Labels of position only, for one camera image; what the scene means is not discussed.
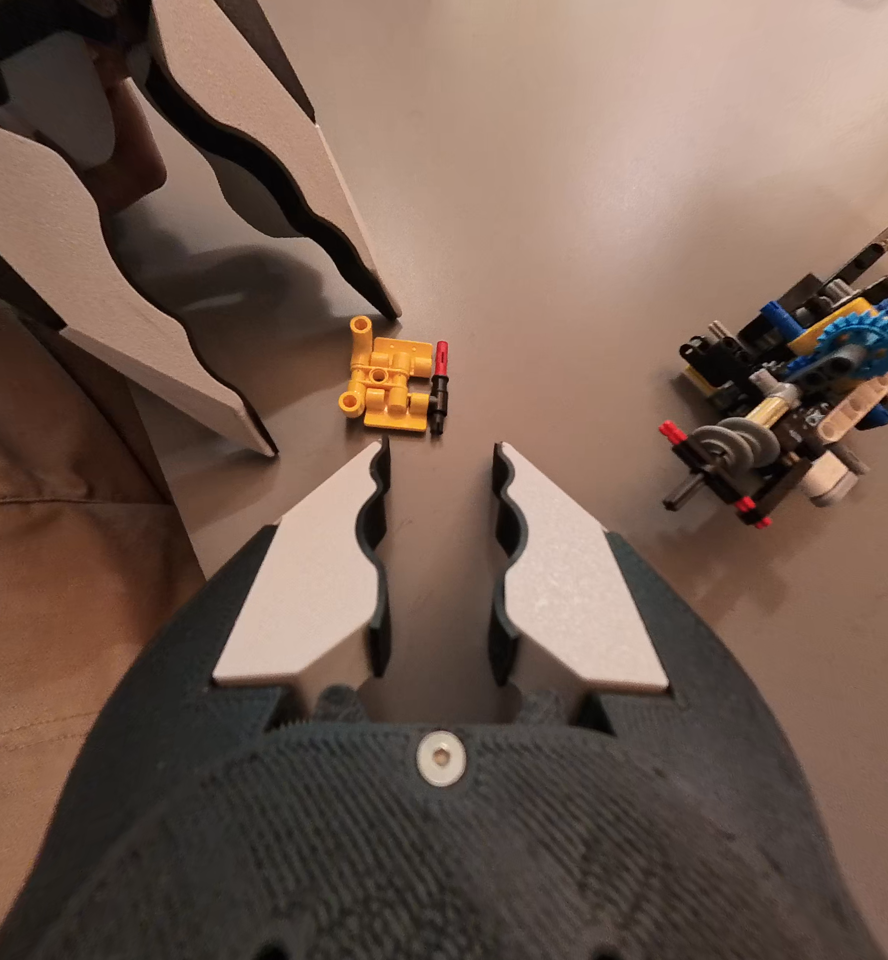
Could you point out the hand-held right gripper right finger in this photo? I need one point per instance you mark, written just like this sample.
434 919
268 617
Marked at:
579 600

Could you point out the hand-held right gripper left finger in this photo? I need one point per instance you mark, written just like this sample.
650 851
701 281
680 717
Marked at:
309 585

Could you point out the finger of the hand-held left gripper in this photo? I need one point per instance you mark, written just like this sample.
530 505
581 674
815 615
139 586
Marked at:
264 135
39 247

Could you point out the small yellow lego piece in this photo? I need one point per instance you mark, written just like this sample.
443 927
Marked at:
387 382

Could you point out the large multicoloured lego assembly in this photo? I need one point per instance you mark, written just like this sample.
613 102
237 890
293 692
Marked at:
796 390

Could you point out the person's tan trousers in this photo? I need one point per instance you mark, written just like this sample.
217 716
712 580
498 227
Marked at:
54 600

